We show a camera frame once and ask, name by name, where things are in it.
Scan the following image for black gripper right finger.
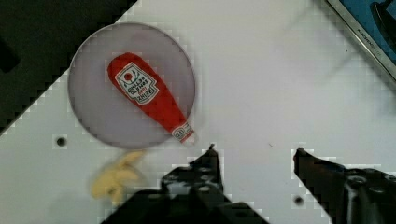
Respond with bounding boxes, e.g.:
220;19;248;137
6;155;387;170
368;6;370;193
293;148;396;224

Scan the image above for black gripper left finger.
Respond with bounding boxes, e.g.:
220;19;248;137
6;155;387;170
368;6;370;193
101;147;269;224

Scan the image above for red plush ketchup bottle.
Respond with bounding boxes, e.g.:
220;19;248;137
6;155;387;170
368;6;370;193
107;52;195;144

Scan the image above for round grey plate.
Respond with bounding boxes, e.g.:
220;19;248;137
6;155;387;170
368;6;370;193
68;22;195;149

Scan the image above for yellow plush fries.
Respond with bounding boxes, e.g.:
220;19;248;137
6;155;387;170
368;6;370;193
91;150;144;205

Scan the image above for black toaster oven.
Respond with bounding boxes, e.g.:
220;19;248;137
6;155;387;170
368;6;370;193
324;0;396;79

